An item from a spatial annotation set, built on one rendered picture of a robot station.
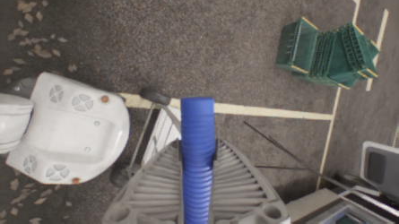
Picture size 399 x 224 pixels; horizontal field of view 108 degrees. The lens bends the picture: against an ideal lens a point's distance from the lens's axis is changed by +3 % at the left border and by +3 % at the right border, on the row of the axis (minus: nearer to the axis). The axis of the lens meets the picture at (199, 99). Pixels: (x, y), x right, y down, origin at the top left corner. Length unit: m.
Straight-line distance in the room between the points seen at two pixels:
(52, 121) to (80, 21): 0.69
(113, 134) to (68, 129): 0.23
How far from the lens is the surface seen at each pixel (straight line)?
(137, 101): 1.34
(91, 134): 1.10
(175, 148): 0.17
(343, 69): 2.35
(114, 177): 1.34
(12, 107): 1.06
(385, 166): 4.34
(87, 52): 1.36
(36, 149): 1.18
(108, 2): 1.43
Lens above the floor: 1.33
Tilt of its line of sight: 61 degrees down
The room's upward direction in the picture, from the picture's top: 106 degrees clockwise
